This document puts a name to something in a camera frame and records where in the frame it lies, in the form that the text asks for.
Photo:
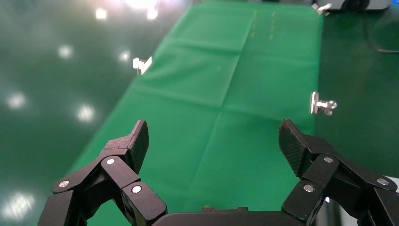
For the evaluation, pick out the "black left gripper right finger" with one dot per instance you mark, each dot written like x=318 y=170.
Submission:
x=311 y=153

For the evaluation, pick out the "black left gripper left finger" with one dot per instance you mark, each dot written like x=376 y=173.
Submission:
x=131 y=149

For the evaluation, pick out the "silver metal binder clip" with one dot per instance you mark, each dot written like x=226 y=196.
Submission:
x=142 y=65
x=319 y=104
x=321 y=7

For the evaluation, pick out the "green table cloth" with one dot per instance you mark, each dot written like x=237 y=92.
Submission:
x=218 y=78

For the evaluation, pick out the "grey wheeled machine base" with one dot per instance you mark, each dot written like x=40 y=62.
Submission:
x=352 y=4

